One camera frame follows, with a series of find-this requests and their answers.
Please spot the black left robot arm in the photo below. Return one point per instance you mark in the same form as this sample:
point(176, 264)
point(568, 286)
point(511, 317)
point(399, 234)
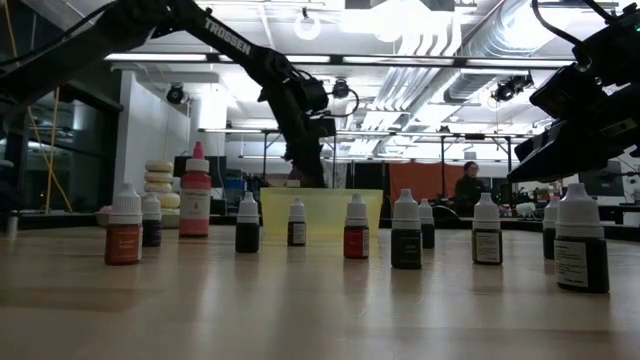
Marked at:
point(225, 42)

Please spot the black background workstation frame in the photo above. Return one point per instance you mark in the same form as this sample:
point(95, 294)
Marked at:
point(400, 132)

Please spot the red label dropper bottle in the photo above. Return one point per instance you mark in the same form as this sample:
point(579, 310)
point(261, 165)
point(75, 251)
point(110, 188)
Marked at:
point(355, 242)

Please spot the silver ventilation duct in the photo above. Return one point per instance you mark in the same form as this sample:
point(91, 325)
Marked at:
point(500, 30)

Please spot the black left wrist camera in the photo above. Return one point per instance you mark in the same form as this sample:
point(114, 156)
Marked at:
point(324, 127)

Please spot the orange partition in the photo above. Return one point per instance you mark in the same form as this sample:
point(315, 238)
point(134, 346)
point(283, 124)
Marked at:
point(420, 180)

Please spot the dark small dropper bottle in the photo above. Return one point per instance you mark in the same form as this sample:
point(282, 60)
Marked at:
point(549, 240)
point(428, 235)

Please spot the pink toy donut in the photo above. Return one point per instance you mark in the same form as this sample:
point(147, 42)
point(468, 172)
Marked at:
point(104, 210)

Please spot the black monitor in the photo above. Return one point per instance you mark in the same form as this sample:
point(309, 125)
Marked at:
point(219, 172)

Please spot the purple small dropper bottle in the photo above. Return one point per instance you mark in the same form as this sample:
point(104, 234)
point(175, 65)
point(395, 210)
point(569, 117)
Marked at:
point(152, 232)

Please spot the orange label dropper bottle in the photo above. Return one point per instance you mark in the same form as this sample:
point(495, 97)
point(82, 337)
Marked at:
point(123, 245)

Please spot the black ceiling spotlight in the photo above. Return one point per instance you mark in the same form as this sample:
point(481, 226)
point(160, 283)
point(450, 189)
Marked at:
point(340, 89)
point(510, 89)
point(175, 94)

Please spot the large pink coloring bottle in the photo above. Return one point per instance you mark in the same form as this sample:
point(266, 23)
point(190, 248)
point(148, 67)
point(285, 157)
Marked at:
point(195, 200)

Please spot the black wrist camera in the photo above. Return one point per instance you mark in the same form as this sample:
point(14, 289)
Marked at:
point(570, 92)
point(324, 127)

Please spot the long LED light bar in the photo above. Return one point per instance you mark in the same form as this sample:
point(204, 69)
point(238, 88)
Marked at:
point(400, 60)

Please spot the dark dropper bottle white label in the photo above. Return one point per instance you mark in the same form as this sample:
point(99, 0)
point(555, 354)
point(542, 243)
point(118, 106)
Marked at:
point(296, 232)
point(580, 265)
point(486, 247)

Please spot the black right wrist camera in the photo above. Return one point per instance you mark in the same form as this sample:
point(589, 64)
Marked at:
point(570, 92)

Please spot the small yellow toy donut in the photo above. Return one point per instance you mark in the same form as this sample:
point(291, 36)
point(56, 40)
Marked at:
point(159, 166)

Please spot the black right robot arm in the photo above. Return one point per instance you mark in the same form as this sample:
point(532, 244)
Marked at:
point(617, 50)

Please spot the small grey cylinder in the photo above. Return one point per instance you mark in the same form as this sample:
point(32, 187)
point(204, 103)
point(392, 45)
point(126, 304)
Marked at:
point(12, 225)

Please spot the yellow translucent plastic bin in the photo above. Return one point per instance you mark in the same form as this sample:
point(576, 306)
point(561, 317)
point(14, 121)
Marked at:
point(325, 212)

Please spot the green toy donut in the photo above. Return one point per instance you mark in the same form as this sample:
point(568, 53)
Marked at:
point(171, 210)

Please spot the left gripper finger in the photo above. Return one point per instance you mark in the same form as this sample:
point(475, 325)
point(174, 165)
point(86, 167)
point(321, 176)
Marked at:
point(311, 176)

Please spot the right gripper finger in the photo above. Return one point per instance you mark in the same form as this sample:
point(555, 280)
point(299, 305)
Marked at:
point(575, 162)
point(542, 145)

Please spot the dark green dropper bottle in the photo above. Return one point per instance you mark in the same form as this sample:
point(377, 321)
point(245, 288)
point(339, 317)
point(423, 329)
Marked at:
point(406, 250)

